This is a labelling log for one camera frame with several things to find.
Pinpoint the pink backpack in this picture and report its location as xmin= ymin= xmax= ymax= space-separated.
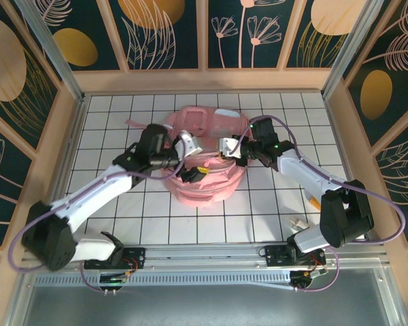
xmin=124 ymin=105 xmax=251 ymax=210

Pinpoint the aluminium mounting rail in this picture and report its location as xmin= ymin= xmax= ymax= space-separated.
xmin=20 ymin=242 xmax=388 ymax=272

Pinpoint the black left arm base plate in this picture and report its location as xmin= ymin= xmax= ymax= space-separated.
xmin=84 ymin=247 xmax=147 ymax=270

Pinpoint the grey slotted cable duct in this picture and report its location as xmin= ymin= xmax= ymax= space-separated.
xmin=32 ymin=273 xmax=293 ymax=289

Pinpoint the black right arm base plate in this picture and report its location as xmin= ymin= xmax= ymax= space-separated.
xmin=264 ymin=242 xmax=327 ymax=269

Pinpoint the aluminium frame post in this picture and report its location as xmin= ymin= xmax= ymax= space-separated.
xmin=15 ymin=0 xmax=88 ymax=105
xmin=321 ymin=0 xmax=385 ymax=99

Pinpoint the grey metal base plate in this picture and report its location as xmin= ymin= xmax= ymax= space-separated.
xmin=6 ymin=268 xmax=408 ymax=326

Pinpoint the small circuit board with wires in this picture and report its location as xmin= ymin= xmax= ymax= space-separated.
xmin=99 ymin=274 xmax=129 ymax=285
xmin=290 ymin=268 xmax=328 ymax=289

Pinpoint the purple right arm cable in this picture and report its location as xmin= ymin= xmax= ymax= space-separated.
xmin=229 ymin=115 xmax=407 ymax=295

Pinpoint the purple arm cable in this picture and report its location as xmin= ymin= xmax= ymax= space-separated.
xmin=8 ymin=141 xmax=186 ymax=295
xmin=229 ymin=115 xmax=407 ymax=295

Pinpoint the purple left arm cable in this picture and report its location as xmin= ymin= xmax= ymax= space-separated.
xmin=8 ymin=141 xmax=186 ymax=295

